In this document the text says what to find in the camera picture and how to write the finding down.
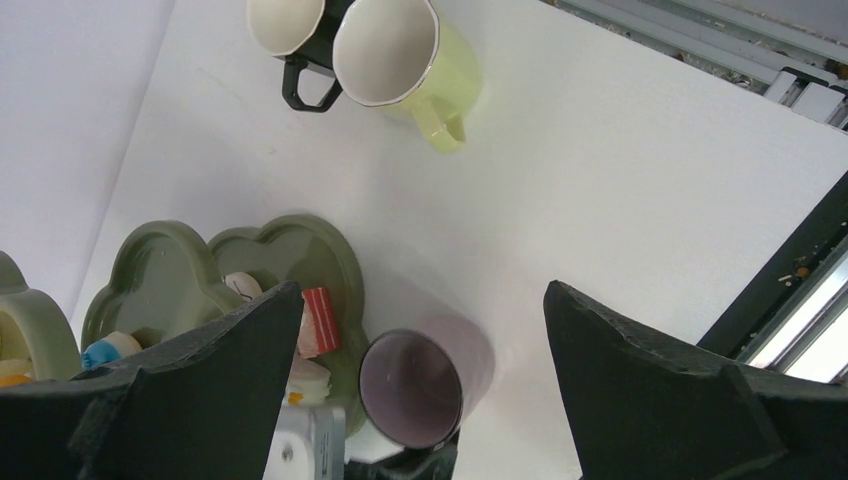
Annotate blue frosted donut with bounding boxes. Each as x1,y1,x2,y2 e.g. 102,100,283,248
81,331,143,370

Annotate black mug purple interior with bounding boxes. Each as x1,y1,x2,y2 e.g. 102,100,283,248
358,317,496,449

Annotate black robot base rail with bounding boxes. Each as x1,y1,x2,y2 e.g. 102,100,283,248
697,176,847,358

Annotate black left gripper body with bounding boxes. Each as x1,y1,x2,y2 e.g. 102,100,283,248
344,432,459,480

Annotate green three-tier dessert stand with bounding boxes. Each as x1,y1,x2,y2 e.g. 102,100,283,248
1,214,367,434

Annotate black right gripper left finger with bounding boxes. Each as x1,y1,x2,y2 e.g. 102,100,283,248
1,282,304,479

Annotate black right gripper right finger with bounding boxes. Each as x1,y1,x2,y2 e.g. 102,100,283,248
543,280,847,479

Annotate yellow pudding cake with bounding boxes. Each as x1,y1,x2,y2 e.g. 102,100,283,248
0,359,33,387

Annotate light green mug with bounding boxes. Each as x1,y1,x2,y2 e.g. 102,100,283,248
332,1,483,153

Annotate red layered cake slice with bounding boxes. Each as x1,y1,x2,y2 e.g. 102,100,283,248
297,287,341,359

